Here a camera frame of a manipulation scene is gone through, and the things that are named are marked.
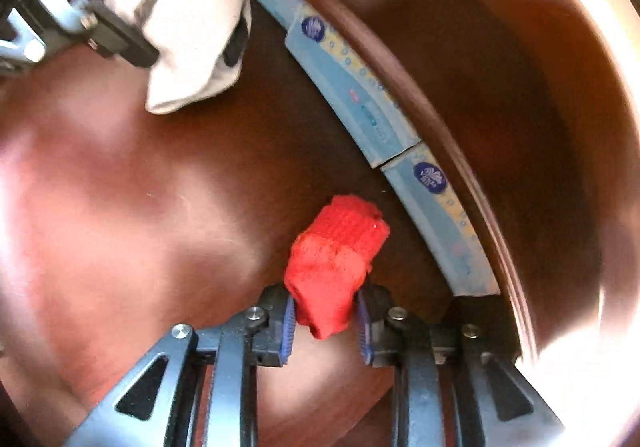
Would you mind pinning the small red knit cloth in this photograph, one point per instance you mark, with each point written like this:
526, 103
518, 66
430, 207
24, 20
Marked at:
330, 262

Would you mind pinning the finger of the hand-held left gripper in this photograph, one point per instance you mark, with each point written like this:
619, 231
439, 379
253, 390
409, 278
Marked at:
125, 42

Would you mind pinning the white underwear with black trim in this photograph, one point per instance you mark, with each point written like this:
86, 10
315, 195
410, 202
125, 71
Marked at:
190, 52

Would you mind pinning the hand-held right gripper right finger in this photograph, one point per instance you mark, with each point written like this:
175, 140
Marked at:
365, 332

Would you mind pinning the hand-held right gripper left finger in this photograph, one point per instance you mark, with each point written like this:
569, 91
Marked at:
289, 332

